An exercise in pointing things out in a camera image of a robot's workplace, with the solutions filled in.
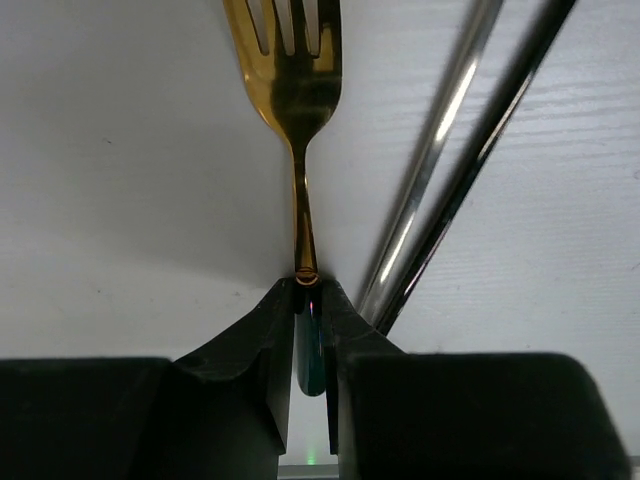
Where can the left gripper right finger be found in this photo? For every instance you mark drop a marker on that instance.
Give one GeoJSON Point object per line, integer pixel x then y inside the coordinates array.
{"type": "Point", "coordinates": [395, 415]}

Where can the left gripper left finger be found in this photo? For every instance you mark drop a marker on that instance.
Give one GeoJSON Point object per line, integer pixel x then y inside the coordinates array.
{"type": "Point", "coordinates": [219, 412]}

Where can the gold green-handled fork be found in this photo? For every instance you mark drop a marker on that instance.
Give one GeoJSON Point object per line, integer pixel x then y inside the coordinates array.
{"type": "Point", "coordinates": [293, 79]}

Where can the left silver chopstick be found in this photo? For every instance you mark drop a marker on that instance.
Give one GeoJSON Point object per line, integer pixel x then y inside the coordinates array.
{"type": "Point", "coordinates": [459, 72]}

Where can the left black chopstick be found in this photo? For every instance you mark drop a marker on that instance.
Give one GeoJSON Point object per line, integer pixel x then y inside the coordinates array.
{"type": "Point", "coordinates": [503, 102]}

